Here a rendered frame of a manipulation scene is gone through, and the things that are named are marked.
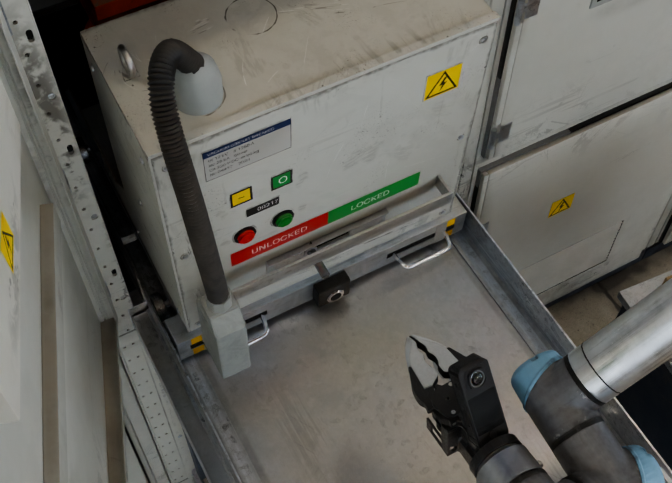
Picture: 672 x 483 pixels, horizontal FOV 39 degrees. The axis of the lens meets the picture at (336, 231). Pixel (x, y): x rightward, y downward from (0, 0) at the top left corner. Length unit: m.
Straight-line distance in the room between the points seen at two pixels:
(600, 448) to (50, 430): 0.64
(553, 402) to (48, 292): 0.63
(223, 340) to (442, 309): 0.44
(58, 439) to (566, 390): 0.60
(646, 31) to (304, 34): 0.78
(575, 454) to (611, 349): 0.13
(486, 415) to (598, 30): 0.77
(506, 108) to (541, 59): 0.11
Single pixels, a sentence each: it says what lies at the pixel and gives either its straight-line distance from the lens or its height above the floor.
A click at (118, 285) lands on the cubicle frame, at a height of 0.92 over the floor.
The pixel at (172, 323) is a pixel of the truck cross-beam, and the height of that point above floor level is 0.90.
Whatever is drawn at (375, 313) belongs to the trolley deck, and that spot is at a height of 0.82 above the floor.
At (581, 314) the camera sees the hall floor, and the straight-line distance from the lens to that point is 2.64.
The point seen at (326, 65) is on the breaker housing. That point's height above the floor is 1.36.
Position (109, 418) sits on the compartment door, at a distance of 1.54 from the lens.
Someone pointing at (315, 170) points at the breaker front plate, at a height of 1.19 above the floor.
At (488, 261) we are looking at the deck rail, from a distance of 1.67.
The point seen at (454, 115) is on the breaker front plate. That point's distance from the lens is 1.39.
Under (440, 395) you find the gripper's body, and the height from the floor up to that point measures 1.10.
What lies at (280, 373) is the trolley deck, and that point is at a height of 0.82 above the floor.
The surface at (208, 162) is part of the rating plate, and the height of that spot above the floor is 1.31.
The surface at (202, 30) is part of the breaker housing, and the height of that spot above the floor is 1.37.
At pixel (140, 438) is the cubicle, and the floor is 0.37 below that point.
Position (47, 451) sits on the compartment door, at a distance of 1.09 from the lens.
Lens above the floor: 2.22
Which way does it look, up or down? 55 degrees down
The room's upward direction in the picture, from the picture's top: straight up
